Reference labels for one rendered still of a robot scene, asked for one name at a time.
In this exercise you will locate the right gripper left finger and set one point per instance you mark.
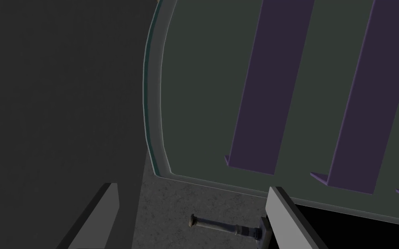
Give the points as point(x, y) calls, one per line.
point(101, 218)

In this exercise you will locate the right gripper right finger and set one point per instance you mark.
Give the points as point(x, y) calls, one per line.
point(284, 224)

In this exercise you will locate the dark green door purple panels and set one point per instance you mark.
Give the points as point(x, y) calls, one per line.
point(203, 103)

